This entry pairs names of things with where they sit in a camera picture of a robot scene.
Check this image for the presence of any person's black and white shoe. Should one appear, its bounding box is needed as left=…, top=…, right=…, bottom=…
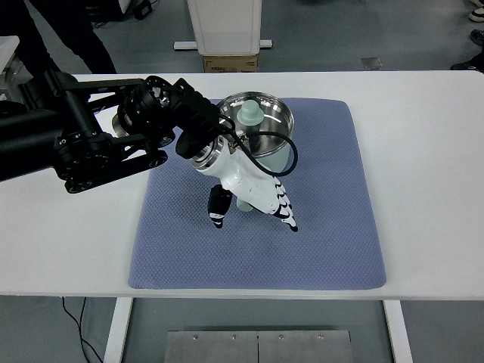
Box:
left=468, top=0, right=484, bottom=23

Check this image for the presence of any black floor cable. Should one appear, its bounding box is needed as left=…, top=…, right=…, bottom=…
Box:
left=61, top=296, right=104, bottom=363

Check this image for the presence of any white table leg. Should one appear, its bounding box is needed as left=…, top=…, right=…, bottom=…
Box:
left=382, top=300, right=414, bottom=363
left=102, top=298, right=134, bottom=363

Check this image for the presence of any blue textured mat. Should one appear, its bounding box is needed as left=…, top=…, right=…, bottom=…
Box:
left=127, top=98, right=387, bottom=291

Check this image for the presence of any cardboard box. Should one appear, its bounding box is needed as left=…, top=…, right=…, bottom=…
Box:
left=202, top=53, right=260, bottom=73

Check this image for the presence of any person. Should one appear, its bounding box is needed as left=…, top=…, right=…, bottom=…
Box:
left=0, top=0, right=117, bottom=75

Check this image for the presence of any green pot with handle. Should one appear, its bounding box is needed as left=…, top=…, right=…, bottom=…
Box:
left=217, top=90, right=295, bottom=213

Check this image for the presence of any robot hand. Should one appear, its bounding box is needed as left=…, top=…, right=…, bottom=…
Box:
left=195, top=145, right=299, bottom=233

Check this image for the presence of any white pedestal stand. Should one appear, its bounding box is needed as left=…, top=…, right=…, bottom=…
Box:
left=172, top=0, right=273, bottom=57

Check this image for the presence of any glass lid with green knob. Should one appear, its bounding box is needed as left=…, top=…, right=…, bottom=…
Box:
left=217, top=90, right=295, bottom=158

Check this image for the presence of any black box on floor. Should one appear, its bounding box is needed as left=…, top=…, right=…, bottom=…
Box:
left=132, top=0, right=153, bottom=20

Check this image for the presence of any white side table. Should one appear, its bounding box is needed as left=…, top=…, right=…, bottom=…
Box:
left=0, top=36, right=20, bottom=100

